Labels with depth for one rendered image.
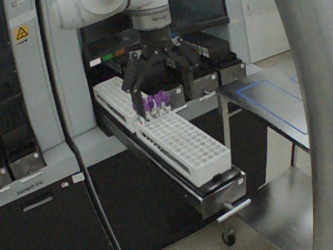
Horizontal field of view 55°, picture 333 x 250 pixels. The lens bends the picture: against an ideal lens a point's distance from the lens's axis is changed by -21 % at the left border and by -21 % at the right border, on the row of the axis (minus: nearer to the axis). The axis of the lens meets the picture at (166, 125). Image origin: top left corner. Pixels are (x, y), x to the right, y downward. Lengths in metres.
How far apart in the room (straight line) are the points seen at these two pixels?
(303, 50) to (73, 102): 1.05
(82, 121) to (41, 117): 0.17
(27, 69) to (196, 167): 0.63
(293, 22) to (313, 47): 0.03
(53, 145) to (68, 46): 0.35
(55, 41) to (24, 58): 0.12
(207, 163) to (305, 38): 0.61
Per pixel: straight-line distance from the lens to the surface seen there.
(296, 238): 1.45
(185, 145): 0.95
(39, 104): 1.25
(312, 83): 0.33
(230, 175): 0.91
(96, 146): 1.28
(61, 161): 1.26
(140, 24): 0.86
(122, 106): 1.18
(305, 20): 0.31
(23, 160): 1.21
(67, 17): 0.73
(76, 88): 1.28
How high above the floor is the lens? 1.40
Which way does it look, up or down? 31 degrees down
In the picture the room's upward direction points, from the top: 10 degrees counter-clockwise
